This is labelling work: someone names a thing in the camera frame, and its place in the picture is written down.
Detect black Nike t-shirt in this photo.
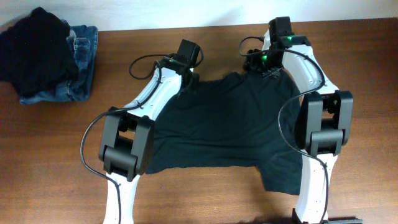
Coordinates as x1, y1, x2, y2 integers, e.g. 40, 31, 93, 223
147, 72, 302, 195

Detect black folded garment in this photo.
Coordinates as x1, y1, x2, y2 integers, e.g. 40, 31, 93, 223
1, 7, 79, 97

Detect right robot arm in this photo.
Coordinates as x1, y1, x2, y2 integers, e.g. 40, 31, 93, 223
244, 28, 354, 223

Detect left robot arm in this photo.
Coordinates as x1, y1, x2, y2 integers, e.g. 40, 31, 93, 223
99, 54, 199, 223

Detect folded blue jeans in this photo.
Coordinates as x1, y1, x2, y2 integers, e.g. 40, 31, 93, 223
19, 25, 98, 105

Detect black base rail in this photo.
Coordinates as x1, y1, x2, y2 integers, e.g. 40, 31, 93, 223
292, 209, 364, 224

